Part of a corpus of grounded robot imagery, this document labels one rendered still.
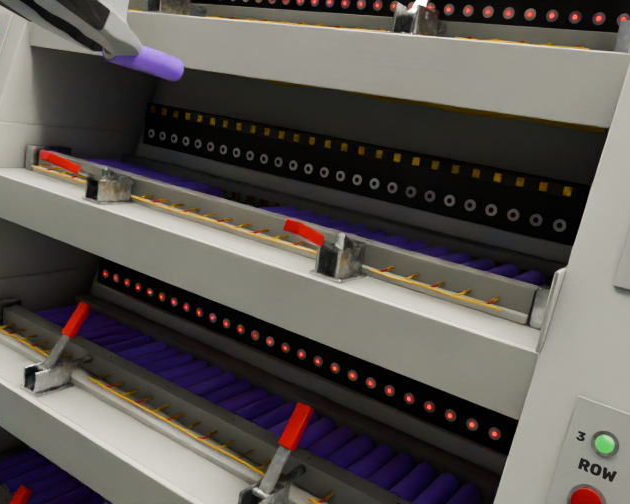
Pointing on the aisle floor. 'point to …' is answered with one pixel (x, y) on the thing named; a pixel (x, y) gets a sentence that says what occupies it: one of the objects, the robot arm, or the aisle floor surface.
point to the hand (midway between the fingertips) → (110, 49)
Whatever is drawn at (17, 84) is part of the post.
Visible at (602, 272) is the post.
